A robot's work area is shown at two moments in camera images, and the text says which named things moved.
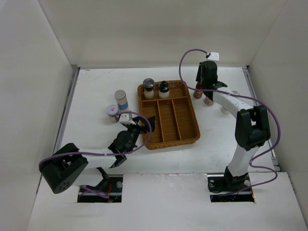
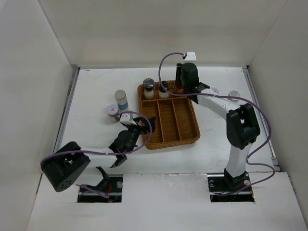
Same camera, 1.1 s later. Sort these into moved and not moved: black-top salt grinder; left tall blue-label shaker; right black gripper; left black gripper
Moved: right black gripper
Not moved: left tall blue-label shaker; black-top salt grinder; left black gripper
